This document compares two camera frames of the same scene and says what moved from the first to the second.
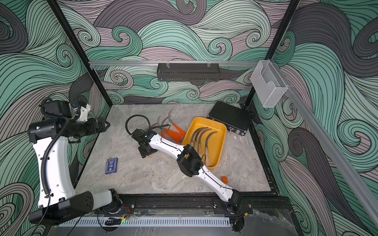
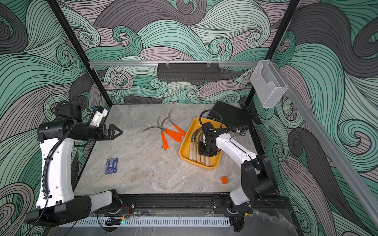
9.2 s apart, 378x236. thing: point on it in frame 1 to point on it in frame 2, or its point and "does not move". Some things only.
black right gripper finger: x=145 y=150 to x=205 y=151
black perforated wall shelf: x=188 y=72 does not move
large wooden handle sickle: x=192 y=144 does not move
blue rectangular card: x=111 y=165 does not move
